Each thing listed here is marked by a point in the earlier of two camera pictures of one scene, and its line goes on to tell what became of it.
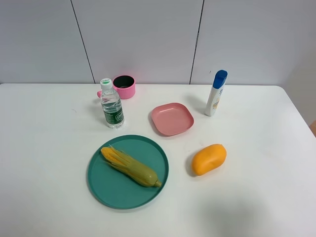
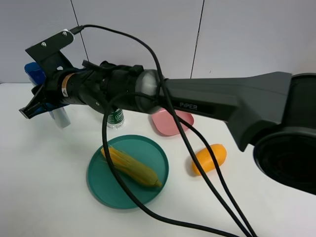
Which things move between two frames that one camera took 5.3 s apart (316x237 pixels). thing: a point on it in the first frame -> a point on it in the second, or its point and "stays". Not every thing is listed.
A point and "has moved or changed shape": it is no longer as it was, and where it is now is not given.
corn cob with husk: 123,162 stays
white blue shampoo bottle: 215,94 has moved or changed shape
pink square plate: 171,118 stays
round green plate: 113,188 stays
